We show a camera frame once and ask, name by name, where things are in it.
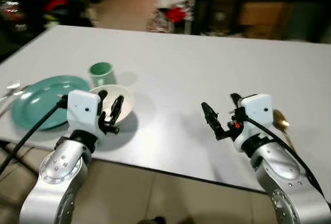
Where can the gold metal spoon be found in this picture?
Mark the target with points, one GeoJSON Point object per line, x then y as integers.
{"type": "Point", "coordinates": [281, 120]}

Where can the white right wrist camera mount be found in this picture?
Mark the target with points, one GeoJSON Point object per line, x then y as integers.
{"type": "Point", "coordinates": [256, 115]}

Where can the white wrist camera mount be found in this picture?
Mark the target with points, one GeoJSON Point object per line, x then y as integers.
{"type": "Point", "coordinates": [256, 115]}
{"type": "Point", "coordinates": [83, 110]}

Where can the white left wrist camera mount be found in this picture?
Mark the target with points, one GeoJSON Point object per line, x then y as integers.
{"type": "Point", "coordinates": [83, 110]}

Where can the green round plate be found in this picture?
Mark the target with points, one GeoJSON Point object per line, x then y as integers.
{"type": "Point", "coordinates": [39, 102]}

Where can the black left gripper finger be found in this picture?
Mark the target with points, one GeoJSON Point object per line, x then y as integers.
{"type": "Point", "coordinates": [117, 109]}
{"type": "Point", "coordinates": [103, 96]}

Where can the red bag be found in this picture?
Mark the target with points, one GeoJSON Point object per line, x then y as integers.
{"type": "Point", "coordinates": [176, 15]}

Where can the green ceramic cup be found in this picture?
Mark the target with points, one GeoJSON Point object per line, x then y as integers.
{"type": "Point", "coordinates": [101, 74]}

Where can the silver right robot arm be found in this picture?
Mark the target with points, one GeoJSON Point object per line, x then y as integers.
{"type": "Point", "coordinates": [289, 182]}

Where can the brown cardboard box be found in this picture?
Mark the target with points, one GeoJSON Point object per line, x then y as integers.
{"type": "Point", "coordinates": [264, 19]}

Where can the white ceramic bowl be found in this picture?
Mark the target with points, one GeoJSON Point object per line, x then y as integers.
{"type": "Point", "coordinates": [128, 100]}

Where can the dark wooden cabinet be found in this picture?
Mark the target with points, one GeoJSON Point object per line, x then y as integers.
{"type": "Point", "coordinates": [305, 6]}

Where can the silver metal fork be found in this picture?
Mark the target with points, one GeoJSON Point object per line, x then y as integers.
{"type": "Point", "coordinates": [10, 90]}

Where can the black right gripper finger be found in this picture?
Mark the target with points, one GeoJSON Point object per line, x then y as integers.
{"type": "Point", "coordinates": [212, 118]}
{"type": "Point", "coordinates": [236, 100]}

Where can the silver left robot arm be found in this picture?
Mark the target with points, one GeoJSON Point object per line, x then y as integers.
{"type": "Point", "coordinates": [57, 177]}

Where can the red cloth item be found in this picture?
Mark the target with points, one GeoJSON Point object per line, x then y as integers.
{"type": "Point", "coordinates": [55, 4]}

